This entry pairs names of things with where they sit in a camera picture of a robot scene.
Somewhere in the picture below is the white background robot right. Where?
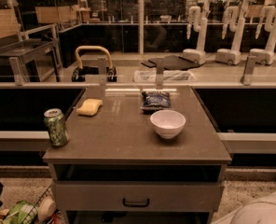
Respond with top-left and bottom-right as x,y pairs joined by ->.
249,6 -> 276,65

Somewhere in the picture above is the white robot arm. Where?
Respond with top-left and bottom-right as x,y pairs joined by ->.
211,191 -> 276,224

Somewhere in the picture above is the green snack bag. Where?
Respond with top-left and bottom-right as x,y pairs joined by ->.
1,201 -> 38,224

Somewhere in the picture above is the yellow sponge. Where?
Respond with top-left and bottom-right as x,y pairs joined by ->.
76,99 -> 103,116

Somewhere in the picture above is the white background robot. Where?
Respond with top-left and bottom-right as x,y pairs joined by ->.
182,0 -> 214,65
215,0 -> 256,65
249,6 -> 276,65

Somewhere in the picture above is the wire basket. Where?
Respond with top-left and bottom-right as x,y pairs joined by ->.
0,187 -> 65,224

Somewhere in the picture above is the grey drawer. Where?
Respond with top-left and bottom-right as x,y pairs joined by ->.
52,181 -> 224,212

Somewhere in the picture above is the blue chip bag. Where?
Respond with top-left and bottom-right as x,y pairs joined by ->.
141,91 -> 172,111

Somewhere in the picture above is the white bowl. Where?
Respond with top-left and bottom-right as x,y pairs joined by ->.
150,110 -> 186,139

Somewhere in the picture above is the clear plastic bin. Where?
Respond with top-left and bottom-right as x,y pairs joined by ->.
133,70 -> 197,83

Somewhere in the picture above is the black floor mat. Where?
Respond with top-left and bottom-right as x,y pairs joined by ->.
142,55 -> 200,70

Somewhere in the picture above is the yellow handled black cart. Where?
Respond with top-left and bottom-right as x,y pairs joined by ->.
71,45 -> 117,83

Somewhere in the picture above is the white cup in basket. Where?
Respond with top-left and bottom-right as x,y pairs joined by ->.
38,196 -> 56,222

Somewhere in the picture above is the white background robot left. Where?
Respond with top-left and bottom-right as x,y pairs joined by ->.
182,0 -> 214,65

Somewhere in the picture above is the green soda can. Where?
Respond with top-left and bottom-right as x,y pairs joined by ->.
44,108 -> 69,147

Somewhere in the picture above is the grey background table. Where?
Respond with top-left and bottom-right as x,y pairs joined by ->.
0,38 -> 62,82

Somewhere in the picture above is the white background robot middle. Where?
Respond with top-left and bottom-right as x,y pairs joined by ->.
215,0 -> 256,65

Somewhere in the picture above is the grey drawer cabinet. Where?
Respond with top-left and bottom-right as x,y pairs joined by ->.
44,87 -> 231,224

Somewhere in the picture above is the glass railing with posts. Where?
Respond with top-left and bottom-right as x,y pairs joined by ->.
0,55 -> 276,88

